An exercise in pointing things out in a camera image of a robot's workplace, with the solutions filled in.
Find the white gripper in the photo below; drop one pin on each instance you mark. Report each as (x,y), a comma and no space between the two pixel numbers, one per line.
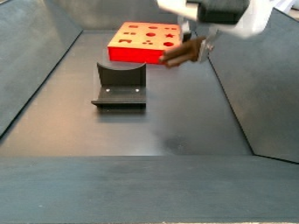
(251,24)

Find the brown three prong object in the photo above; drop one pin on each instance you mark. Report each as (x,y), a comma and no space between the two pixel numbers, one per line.
(186,52)

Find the black curved fixture stand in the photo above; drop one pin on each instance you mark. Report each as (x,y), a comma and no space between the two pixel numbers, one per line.
(121,86)

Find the red foam block with cutouts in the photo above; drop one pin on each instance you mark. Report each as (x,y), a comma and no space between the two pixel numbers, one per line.
(140,42)

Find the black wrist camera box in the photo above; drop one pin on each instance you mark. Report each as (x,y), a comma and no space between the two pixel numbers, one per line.
(222,12)

